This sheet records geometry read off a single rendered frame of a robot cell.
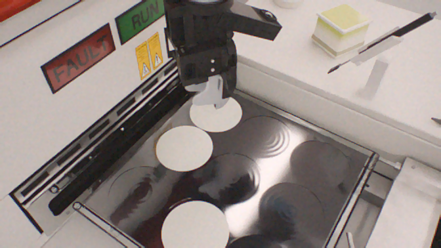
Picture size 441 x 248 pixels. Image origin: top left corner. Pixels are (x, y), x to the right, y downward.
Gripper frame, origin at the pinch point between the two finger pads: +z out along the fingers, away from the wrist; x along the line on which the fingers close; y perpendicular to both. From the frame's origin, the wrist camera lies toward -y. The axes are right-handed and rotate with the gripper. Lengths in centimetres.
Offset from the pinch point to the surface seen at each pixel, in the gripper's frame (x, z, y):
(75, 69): -4.2, -10.0, 20.0
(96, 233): 5.9, 17.1, 25.6
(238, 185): 10.7, 9.3, 1.3
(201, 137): -0.9, 9.0, 3.4
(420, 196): 22.9, 11.3, -26.2
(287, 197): 15.7, 9.4, -5.1
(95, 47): -6.4, -11.1, 16.6
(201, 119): -5.3, 9.2, 1.8
